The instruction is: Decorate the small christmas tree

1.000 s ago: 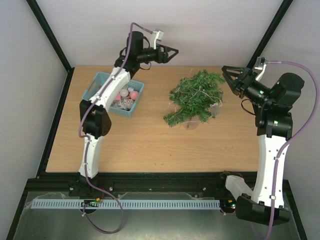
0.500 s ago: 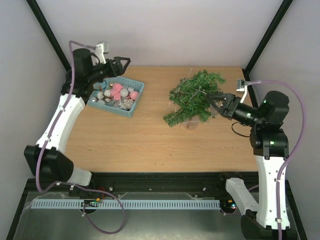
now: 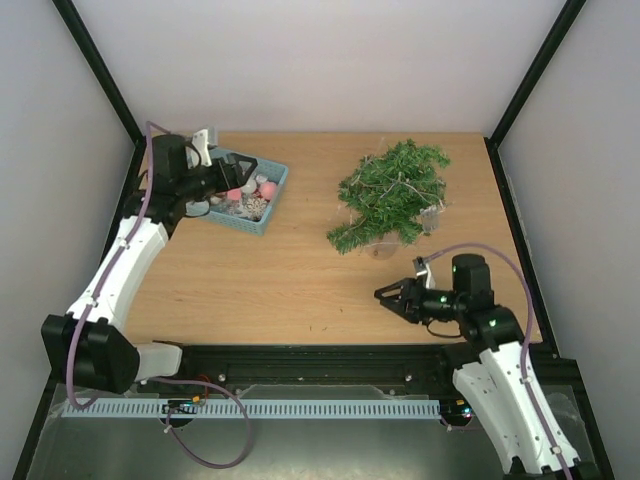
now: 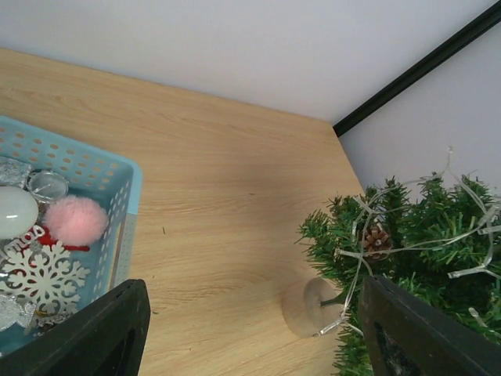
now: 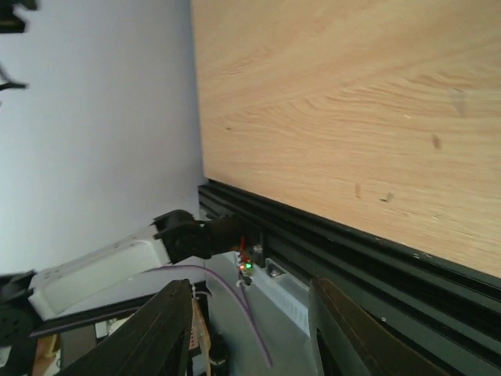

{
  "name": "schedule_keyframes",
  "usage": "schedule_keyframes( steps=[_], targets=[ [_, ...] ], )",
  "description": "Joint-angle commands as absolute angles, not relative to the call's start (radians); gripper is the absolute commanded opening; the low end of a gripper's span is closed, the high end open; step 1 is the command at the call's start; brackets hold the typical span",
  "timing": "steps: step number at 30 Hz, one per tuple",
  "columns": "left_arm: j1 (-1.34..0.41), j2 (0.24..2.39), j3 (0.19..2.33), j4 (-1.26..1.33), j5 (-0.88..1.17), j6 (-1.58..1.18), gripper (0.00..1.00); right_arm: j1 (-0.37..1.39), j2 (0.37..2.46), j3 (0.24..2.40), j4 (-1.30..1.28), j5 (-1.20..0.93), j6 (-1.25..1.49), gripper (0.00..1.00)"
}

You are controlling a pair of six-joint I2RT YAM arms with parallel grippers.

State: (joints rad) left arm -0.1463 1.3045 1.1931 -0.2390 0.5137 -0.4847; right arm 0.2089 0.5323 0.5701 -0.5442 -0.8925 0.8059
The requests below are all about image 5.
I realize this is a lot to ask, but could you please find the light blue slotted cable duct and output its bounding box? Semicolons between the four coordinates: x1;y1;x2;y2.
234;252;310;337

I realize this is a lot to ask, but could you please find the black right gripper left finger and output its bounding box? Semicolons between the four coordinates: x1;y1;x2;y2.
59;280;193;376

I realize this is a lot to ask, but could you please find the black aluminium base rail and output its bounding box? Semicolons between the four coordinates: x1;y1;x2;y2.
198;181;500;375

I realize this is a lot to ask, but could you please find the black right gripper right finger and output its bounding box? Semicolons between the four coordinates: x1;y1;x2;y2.
308;278;447;375

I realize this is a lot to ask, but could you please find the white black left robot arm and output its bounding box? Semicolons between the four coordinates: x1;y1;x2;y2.
1;210;243;375

